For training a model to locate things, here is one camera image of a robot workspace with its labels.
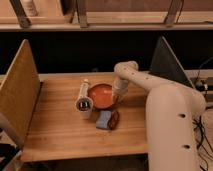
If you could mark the dark red brown object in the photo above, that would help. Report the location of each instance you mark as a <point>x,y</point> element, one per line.
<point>113,120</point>

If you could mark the orange ceramic bowl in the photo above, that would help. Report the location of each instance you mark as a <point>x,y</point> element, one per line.
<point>101,95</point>

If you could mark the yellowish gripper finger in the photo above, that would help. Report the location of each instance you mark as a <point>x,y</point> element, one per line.
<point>116,100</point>

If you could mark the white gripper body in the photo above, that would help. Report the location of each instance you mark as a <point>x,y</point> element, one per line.
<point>119,88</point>

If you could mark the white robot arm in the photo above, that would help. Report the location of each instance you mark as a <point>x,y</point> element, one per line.
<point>170,110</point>

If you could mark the dark right side panel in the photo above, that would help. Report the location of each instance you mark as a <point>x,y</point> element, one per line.
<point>165,64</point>

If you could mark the blue sponge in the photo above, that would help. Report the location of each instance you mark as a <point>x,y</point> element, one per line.
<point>102,121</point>

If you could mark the left wooden side panel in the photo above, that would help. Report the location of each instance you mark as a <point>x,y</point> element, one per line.
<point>18,94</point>

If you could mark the wooden shelf rail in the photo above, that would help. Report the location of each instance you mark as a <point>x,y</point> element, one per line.
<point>105,15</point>

